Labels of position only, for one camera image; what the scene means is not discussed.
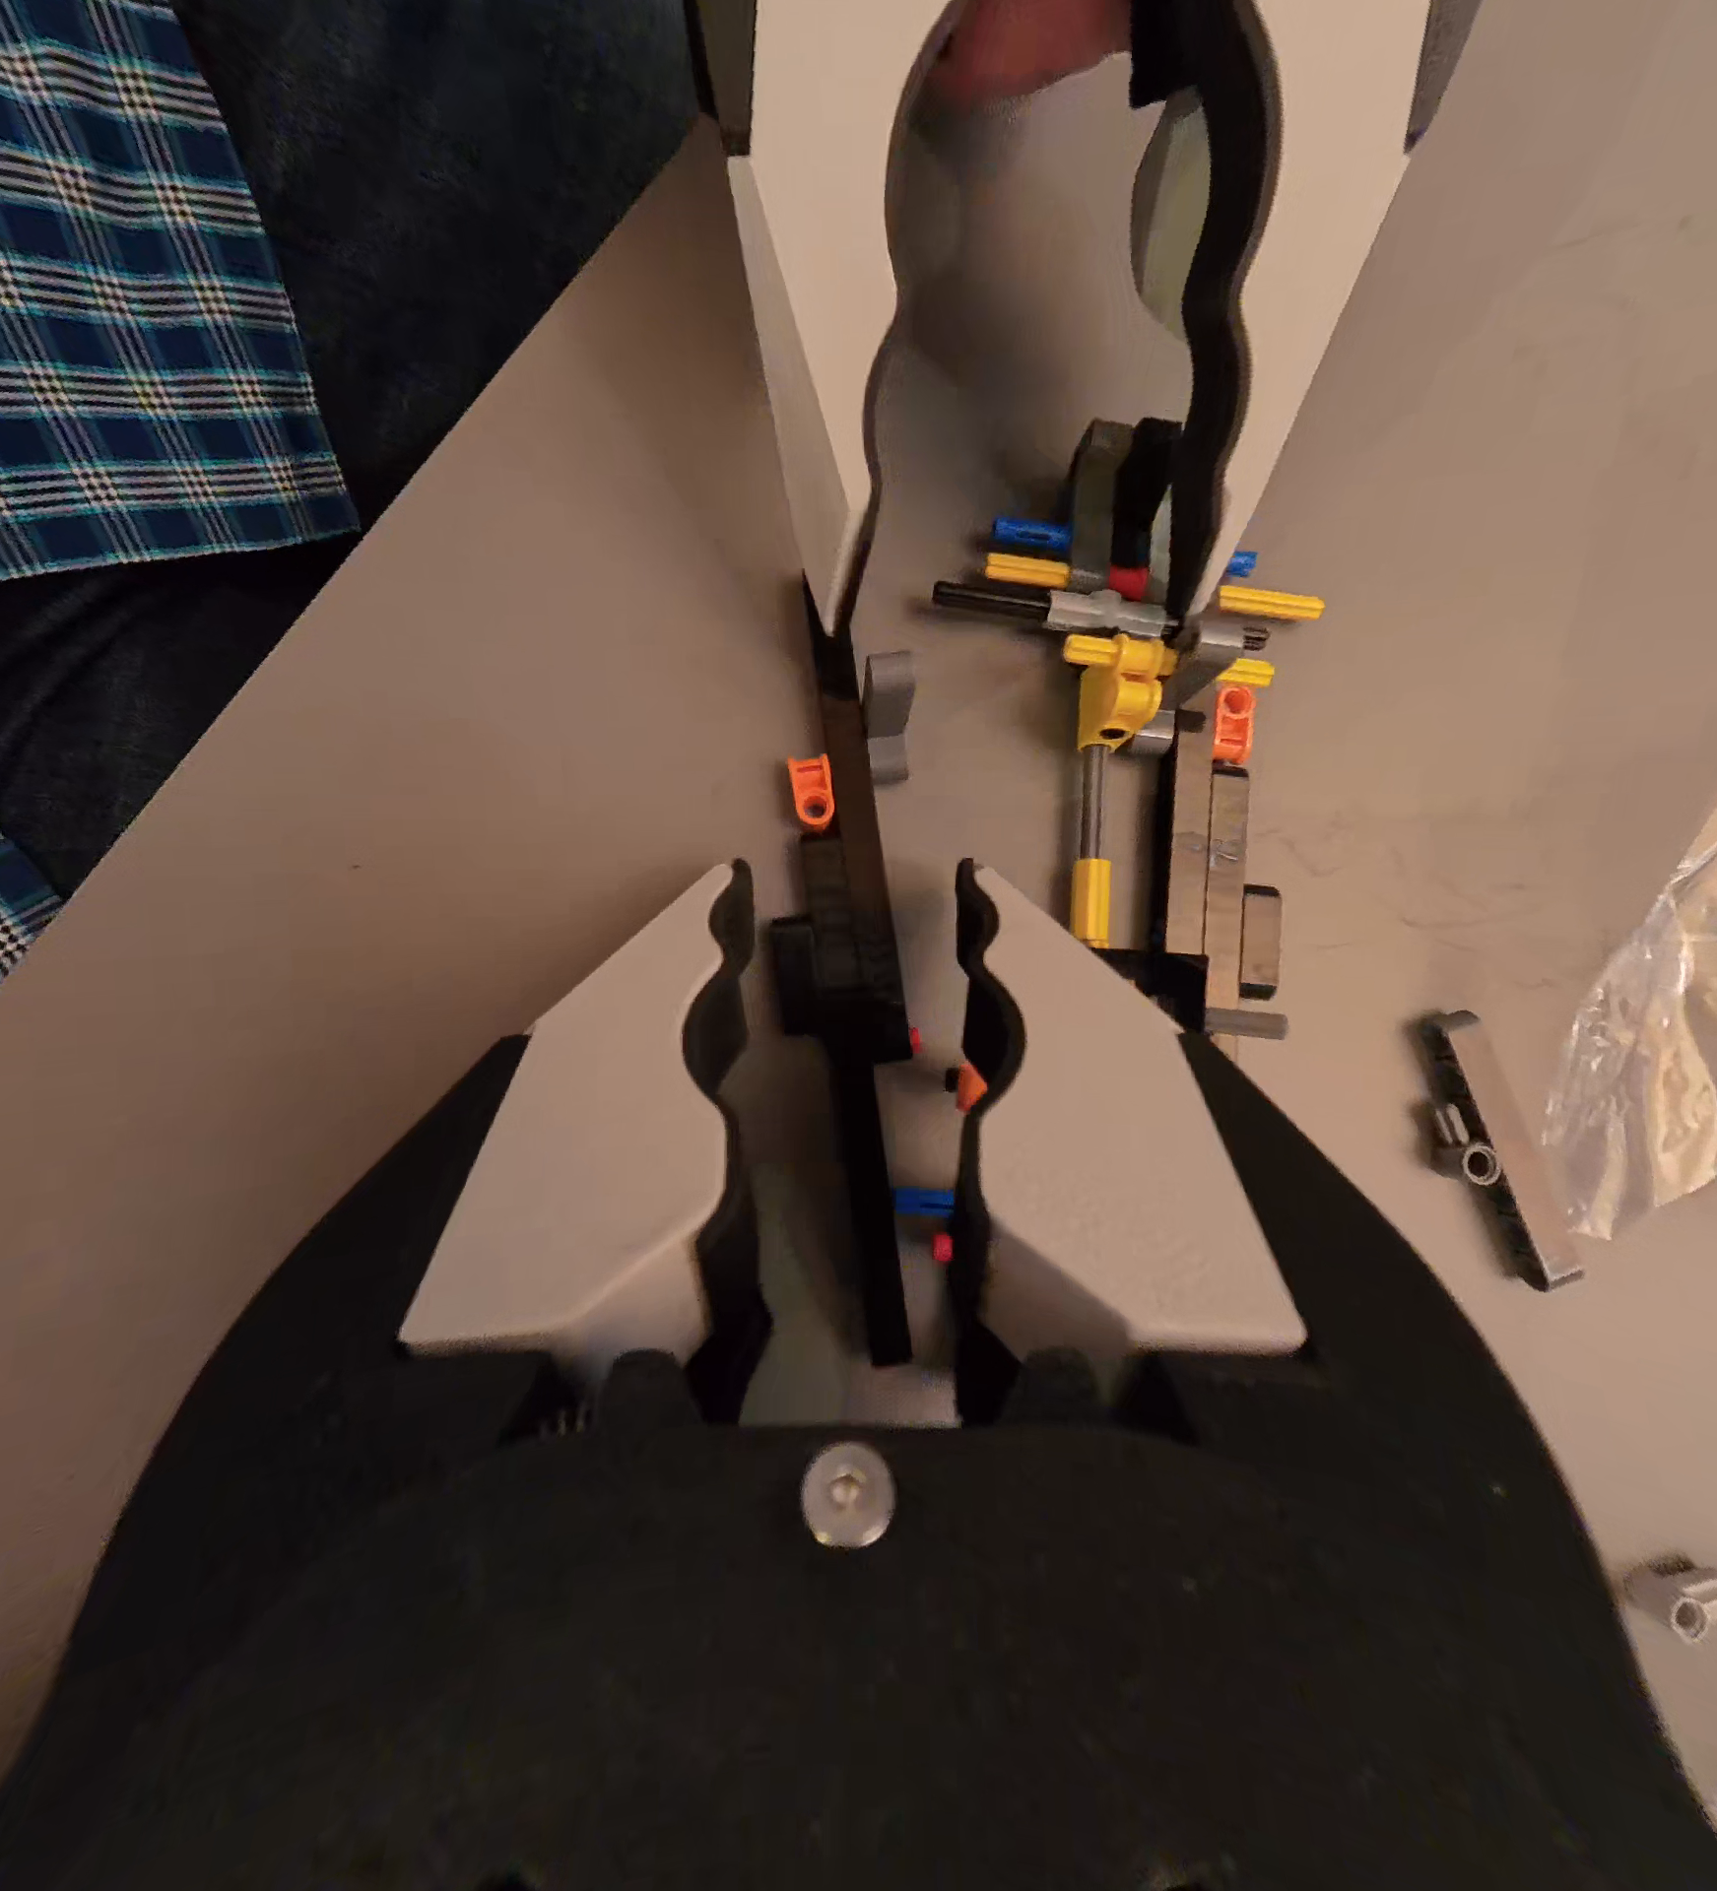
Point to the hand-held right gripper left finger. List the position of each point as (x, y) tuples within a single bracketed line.
[(578, 1181)]

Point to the person's left hand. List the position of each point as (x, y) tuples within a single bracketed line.
[(1036, 44)]

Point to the grey lego beam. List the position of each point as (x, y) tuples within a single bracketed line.
[(1531, 1197)]

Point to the light grey lego connector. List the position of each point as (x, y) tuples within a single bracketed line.
[(1687, 1597)]

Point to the small dark grey lego connector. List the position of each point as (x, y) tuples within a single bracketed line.
[(1477, 1163)]

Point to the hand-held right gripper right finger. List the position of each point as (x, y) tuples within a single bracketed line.
[(1140, 1181)]

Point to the clear plastic bag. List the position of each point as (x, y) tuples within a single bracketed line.
[(1673, 1063)]

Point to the blue plaid shirt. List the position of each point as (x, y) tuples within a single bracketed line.
[(91, 295)]

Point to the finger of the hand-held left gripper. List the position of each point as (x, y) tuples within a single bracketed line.
[(799, 221), (1332, 177)]

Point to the black lego drive shaft assembly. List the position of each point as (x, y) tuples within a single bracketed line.
[(1214, 871)]

